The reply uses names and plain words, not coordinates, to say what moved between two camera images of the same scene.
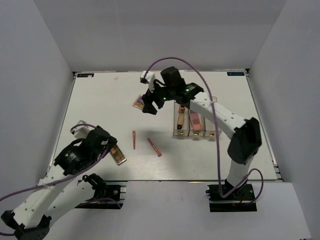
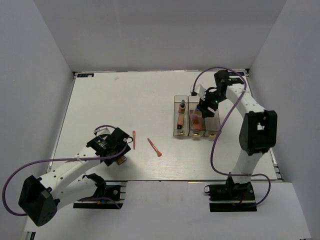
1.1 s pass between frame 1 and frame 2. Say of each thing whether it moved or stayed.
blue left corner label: stayed
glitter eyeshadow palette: moved
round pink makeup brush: stayed
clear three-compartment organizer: stayed
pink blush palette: stayed
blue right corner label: stayed
